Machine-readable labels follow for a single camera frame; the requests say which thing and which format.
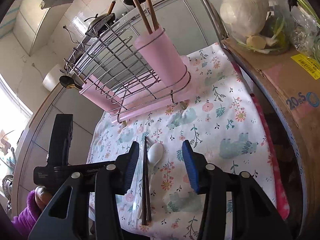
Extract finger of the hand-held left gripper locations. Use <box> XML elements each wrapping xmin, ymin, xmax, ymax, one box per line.
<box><xmin>47</xmin><ymin>114</ymin><xmax>74</xmax><ymax>167</ymax></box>

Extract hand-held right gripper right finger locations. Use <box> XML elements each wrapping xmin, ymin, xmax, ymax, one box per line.
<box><xmin>182</xmin><ymin>140</ymin><xmax>293</xmax><ymax>240</ymax></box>

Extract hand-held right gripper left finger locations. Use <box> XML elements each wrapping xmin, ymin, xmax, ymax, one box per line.
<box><xmin>28</xmin><ymin>141</ymin><xmax>140</xmax><ymax>240</ymax></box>

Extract dark chopstick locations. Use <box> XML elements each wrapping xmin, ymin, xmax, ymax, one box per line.
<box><xmin>141</xmin><ymin>136</ymin><xmax>148</xmax><ymax>226</ymax></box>
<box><xmin>145</xmin><ymin>155</ymin><xmax>152</xmax><ymax>222</ymax></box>

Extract white spoon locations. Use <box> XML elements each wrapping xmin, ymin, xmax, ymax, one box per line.
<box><xmin>140</xmin><ymin>143</ymin><xmax>164</xmax><ymax>217</ymax></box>

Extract pink plastic drip tray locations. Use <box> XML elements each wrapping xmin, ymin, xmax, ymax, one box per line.
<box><xmin>104</xmin><ymin>55</ymin><xmax>190</xmax><ymax>124</ymax></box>

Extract metal wire utensil rack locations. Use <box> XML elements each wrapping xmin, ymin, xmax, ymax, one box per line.
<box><xmin>60</xmin><ymin>17</ymin><xmax>192</xmax><ymax>127</ymax></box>

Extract tall pink plastic cup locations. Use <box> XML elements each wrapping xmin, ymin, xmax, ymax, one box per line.
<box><xmin>133</xmin><ymin>27</ymin><xmax>190</xmax><ymax>90</ymax></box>

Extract brown wooden chopstick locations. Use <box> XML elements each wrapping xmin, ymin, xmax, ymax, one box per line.
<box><xmin>124</xmin><ymin>0</ymin><xmax>153</xmax><ymax>34</ymax></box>
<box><xmin>139</xmin><ymin>0</ymin><xmax>159</xmax><ymax>29</ymax></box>

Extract person's left forearm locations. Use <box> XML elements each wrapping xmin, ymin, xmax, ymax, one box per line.
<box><xmin>11</xmin><ymin>190</ymin><xmax>44</xmax><ymax>240</ymax></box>

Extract person's left hand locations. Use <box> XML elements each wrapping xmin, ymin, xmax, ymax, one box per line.
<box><xmin>35</xmin><ymin>186</ymin><xmax>54</xmax><ymax>210</ymax></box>

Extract clear plastic sleeve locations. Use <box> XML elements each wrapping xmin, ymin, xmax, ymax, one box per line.
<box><xmin>129</xmin><ymin>165</ymin><xmax>143</xmax><ymax>233</ymax></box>

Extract floral printed cloth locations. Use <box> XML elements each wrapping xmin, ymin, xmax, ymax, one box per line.
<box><xmin>86</xmin><ymin>42</ymin><xmax>278</xmax><ymax>240</ymax></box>

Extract window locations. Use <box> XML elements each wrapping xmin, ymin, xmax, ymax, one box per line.
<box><xmin>0</xmin><ymin>75</ymin><xmax>33</xmax><ymax>140</ymax></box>

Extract white round bucket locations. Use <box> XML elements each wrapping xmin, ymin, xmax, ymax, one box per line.
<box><xmin>42</xmin><ymin>64</ymin><xmax>67</xmax><ymax>90</ymax></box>

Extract black wok with lid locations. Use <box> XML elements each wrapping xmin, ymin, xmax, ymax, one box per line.
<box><xmin>84</xmin><ymin>0</ymin><xmax>117</xmax><ymax>37</ymax></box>

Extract cardboard box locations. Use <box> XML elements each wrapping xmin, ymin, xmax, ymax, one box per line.
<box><xmin>221</xmin><ymin>37</ymin><xmax>320</xmax><ymax>195</ymax></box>

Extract pale yellow vegetable piece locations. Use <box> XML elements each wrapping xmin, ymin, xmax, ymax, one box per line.
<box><xmin>246</xmin><ymin>35</ymin><xmax>267</xmax><ymax>49</ymax></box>

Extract cabbage in clear container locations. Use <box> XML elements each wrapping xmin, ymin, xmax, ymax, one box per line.
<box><xmin>220</xmin><ymin>0</ymin><xmax>294</xmax><ymax>55</ymax></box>

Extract metal shelf pole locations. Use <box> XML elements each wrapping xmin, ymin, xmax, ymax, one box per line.
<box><xmin>187</xmin><ymin>0</ymin><xmax>225</xmax><ymax>40</ymax></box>

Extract napa cabbage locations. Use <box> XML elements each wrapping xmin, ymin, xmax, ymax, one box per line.
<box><xmin>220</xmin><ymin>0</ymin><xmax>269</xmax><ymax>37</ymax></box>

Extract clear plastic bag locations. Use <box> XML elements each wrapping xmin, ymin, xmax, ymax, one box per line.
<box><xmin>290</xmin><ymin>5</ymin><xmax>320</xmax><ymax>55</ymax></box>

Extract green onions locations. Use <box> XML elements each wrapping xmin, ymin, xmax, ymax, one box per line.
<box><xmin>277</xmin><ymin>0</ymin><xmax>320</xmax><ymax>63</ymax></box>

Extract upper wall cabinet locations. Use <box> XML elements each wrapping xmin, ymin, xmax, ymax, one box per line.
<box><xmin>12</xmin><ymin>0</ymin><xmax>55</xmax><ymax>55</ymax></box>

